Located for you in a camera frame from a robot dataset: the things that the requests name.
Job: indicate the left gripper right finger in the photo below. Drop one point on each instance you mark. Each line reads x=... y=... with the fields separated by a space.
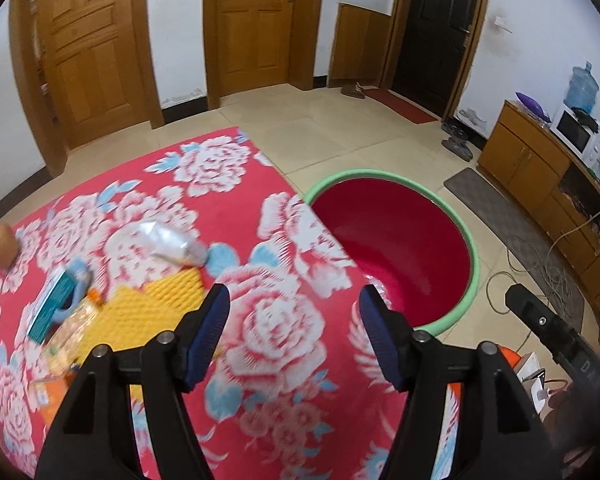
x=496 y=431

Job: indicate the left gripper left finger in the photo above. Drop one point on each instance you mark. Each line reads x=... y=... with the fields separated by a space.
x=92 y=435

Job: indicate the cracker snack bag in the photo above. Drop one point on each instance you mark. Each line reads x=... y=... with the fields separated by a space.
x=62 y=351

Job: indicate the yellow foam fruit net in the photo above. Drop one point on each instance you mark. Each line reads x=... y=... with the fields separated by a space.
x=133 y=316

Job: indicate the teal white medicine box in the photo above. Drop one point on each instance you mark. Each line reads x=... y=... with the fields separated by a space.
x=61 y=293

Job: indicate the orange cardboard box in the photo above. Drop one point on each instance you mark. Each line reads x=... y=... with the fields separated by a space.
x=48 y=394

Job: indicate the red green-rimmed trash basin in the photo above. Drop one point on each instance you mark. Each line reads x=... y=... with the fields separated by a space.
x=406 y=238

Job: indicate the white power strip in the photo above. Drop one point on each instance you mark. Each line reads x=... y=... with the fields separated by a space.
x=533 y=378

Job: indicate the orange plastic stool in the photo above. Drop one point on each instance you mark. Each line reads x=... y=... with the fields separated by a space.
x=466 y=365

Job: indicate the grey floor mat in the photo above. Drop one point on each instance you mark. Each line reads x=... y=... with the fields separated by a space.
x=525 y=242

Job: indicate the red floral tablecloth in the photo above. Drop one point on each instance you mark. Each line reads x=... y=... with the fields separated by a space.
x=295 y=391

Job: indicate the white plastic bag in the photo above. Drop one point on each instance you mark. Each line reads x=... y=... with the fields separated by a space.
x=157 y=239

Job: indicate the wooden sideboard cabinet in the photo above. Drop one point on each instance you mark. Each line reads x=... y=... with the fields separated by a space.
x=553 y=187

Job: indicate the white microwave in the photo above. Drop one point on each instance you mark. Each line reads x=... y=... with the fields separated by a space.
x=577 y=129

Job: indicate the grey slippers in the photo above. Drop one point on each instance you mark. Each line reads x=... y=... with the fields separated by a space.
x=456 y=142

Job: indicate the purple object on cabinet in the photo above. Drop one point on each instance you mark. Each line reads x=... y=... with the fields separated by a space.
x=533 y=107

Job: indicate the blue water jug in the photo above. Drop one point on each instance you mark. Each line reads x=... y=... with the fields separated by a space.
x=582 y=89

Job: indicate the red door mat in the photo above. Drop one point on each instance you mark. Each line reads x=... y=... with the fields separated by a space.
x=401 y=107

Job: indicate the brown shoe by door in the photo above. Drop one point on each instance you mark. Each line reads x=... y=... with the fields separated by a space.
x=355 y=91

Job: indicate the left wooden door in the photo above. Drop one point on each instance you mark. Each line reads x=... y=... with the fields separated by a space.
x=83 y=70

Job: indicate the wooden door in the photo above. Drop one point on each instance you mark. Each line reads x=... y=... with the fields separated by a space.
x=250 y=44
x=83 y=70

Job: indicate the dark entrance door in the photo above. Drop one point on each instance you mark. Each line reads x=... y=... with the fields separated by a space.
x=432 y=44

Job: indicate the middle wooden door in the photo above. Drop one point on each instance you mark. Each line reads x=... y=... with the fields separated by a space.
x=250 y=44

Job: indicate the wooden wall cabinet panel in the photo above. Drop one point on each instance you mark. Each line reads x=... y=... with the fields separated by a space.
x=360 y=46

